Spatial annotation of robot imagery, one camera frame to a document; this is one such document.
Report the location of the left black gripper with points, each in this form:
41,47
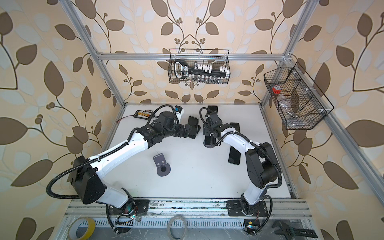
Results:
181,133

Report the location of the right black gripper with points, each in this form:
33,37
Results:
205,129

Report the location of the black phone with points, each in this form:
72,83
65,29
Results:
234,156
236,126
193,121
213,108
209,140

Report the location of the dark round stand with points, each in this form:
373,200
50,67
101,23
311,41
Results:
162,167

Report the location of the grey round stand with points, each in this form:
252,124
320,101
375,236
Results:
208,146

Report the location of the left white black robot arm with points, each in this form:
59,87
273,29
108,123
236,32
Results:
86,174

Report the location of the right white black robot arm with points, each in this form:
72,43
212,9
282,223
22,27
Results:
263,168

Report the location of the black folding phone stand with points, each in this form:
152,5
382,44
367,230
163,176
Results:
194,130

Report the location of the black phone on folding stand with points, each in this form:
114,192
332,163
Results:
193,121

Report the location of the black power adapter board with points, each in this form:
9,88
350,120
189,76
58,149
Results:
143,115

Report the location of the black tool in basket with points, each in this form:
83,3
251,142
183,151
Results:
182,70

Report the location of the black adjustable wrench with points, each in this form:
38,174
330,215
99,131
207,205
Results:
289,232

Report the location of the yellow tape roll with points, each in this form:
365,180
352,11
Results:
81,229

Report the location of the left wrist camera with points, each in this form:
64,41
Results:
179,111

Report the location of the black wire basket rear wall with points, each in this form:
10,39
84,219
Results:
215,57

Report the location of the black wire basket wall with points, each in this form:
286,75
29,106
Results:
301,104
215,57

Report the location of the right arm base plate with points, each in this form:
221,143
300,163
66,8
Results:
238,208

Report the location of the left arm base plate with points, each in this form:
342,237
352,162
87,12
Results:
133,207

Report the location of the black wire basket right wall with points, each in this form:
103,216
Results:
301,104

